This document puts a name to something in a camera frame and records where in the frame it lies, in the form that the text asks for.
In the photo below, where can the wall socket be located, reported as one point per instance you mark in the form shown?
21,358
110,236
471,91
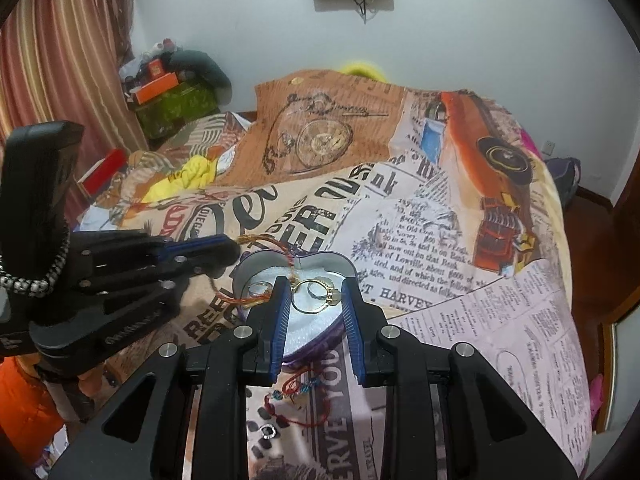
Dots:
549,148

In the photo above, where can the red box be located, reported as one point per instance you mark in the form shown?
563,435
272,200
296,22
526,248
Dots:
102,170

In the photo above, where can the striped curtain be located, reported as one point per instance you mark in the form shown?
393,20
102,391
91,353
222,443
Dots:
65,60

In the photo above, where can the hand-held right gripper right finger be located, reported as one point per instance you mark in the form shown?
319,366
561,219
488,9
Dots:
352,332

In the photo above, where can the dark backpack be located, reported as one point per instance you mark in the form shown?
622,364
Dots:
565,180

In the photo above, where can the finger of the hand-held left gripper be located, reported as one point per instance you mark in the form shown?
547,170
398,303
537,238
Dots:
130,330
200,246

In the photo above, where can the dark green cushion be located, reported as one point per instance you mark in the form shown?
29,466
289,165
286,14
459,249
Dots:
200,67

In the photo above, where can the newspaper printed blanket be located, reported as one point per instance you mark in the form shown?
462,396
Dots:
425,360

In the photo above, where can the pink cloth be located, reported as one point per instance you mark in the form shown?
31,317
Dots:
530,145

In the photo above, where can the orange flat box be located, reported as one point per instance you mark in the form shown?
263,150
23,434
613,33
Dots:
155,91

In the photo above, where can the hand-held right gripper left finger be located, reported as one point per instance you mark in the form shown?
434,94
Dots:
280,327

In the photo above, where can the orange garment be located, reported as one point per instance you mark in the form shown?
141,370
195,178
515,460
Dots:
25,395

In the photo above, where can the purple heart-shaped tin box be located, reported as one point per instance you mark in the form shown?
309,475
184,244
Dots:
315,332

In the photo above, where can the yellow cloth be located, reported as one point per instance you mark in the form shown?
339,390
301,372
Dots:
192,172

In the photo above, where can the yellow fuzzy pillow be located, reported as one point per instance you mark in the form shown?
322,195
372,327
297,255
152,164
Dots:
362,69

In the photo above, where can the green patterned box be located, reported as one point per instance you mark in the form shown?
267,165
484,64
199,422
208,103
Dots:
175,107

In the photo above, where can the wooden door frame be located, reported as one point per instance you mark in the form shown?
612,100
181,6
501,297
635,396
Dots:
620,350

